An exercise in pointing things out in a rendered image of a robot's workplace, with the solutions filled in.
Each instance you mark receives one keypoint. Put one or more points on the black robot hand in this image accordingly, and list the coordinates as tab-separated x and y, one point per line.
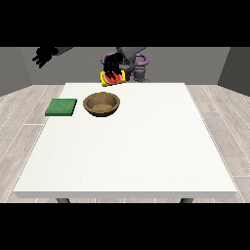
113	65
45	54

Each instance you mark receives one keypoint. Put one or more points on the yellow cup with melon print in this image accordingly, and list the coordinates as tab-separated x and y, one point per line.
114	80

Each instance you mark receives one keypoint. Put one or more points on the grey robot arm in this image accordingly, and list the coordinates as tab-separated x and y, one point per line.
131	52
64	50

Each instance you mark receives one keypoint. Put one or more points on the brown wooden bowl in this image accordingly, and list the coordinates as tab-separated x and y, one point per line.
101	104

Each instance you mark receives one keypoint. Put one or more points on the green square pad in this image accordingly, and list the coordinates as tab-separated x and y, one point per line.
61	107

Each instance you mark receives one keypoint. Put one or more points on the dark table leg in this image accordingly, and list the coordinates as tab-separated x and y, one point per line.
187	200
63	200

